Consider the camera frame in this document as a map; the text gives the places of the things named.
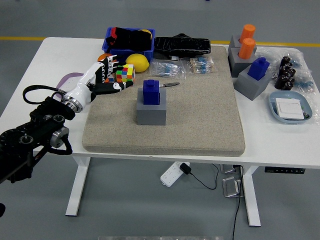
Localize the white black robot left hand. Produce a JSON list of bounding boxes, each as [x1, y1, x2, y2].
[[63, 55, 135, 106]]

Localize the blue seal stamp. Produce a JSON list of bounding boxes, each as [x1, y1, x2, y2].
[[142, 79, 161, 106], [247, 57, 270, 81]]

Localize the grey square seal holder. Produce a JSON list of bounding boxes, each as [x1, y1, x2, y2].
[[233, 67, 272, 101], [136, 87, 168, 126]]

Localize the purple tray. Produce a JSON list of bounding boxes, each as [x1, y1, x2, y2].
[[55, 72, 86, 95]]

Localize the orange fruit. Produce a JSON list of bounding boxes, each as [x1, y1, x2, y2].
[[97, 52, 113, 62]]

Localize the blue plastic bin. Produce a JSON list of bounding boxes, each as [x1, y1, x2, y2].
[[101, 26, 156, 63]]

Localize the yellow lemon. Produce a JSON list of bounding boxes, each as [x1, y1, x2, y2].
[[125, 53, 150, 73]]

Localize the black cloth bundle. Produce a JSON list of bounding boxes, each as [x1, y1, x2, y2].
[[104, 26, 154, 52]]

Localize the yellow item in bin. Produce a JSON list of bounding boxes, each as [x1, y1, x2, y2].
[[138, 28, 153, 40]]

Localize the clear bag of blue resistors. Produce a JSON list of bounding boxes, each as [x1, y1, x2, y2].
[[148, 58, 188, 80]]

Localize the white table leg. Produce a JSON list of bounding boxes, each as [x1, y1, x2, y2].
[[65, 157, 91, 217], [241, 166, 262, 228]]

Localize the black keyboard in plastic wrap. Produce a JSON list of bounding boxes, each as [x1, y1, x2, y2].
[[153, 32, 212, 59]]

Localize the grey-brown table mat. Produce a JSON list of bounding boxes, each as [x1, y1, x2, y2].
[[82, 45, 246, 157]]

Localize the clear bag of mixed resistors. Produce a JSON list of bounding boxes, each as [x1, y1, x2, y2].
[[184, 56, 216, 75]]

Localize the white power strip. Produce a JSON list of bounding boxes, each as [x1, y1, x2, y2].
[[160, 161, 186, 188]]

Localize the black power adapter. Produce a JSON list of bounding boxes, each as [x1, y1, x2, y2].
[[179, 162, 193, 176]]

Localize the grey round-hole holder block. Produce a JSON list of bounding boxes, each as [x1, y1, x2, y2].
[[229, 34, 258, 51], [227, 46, 256, 78]]

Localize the orange cylinder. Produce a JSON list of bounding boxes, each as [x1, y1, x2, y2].
[[238, 37, 257, 60], [240, 24, 257, 42]]

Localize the light blue tray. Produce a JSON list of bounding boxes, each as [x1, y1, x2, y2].
[[268, 90, 313, 125]]

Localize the black table control panel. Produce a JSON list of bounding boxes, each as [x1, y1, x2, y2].
[[264, 166, 306, 175]]

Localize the clear bags of blue components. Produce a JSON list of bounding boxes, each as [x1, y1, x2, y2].
[[254, 46, 317, 93]]

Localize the black adapter cable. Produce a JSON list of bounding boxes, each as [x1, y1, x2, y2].
[[189, 163, 220, 190]]

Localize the metal floor bracket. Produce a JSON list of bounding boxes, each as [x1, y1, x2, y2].
[[219, 164, 242, 175], [221, 176, 245, 198]]

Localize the black floor cable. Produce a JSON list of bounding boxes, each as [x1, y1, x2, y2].
[[231, 164, 245, 240]]

